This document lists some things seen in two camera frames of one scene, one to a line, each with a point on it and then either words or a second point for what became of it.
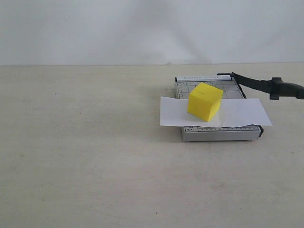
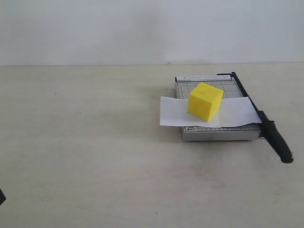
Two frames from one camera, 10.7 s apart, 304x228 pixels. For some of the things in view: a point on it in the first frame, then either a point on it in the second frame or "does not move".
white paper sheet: [173, 112] does not move
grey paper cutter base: [184, 85] does not move
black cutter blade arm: [275, 88] to [268, 129]
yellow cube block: [204, 101] does not move
